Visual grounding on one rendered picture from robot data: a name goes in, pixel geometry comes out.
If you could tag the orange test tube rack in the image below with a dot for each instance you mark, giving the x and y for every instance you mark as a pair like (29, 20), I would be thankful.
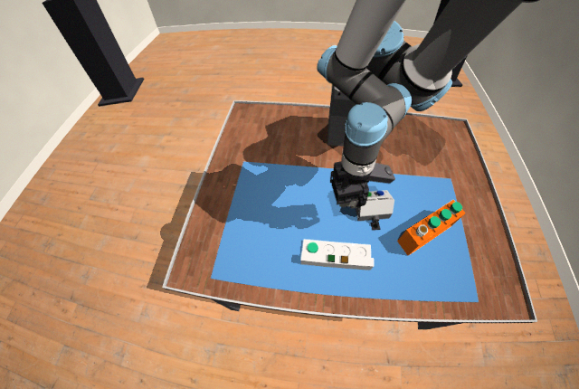
(410, 242)

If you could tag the blue flat mat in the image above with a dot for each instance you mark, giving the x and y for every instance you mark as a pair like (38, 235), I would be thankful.
(275, 207)

